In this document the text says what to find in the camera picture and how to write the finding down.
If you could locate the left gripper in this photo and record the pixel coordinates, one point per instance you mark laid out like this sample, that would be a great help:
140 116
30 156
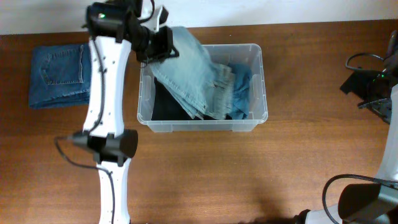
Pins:
164 46

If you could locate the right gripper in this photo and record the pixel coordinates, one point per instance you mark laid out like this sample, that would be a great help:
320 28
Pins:
351 84

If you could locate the light blue jeans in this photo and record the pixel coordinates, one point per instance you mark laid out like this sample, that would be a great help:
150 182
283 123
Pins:
200 86

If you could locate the black garment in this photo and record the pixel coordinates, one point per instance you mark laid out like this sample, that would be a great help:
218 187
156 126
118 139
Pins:
166 107

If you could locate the clear plastic storage bin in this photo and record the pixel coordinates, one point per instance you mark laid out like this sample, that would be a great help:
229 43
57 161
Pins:
248 54

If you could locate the blue shirt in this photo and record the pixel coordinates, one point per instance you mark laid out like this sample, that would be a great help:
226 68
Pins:
240 103

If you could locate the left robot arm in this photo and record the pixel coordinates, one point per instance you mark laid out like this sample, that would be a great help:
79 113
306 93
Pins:
116 28

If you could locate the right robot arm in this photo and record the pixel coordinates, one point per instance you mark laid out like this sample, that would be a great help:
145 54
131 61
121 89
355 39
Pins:
372 199

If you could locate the dark blue folded jeans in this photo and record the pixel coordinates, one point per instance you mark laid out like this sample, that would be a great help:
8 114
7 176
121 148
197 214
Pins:
60 76

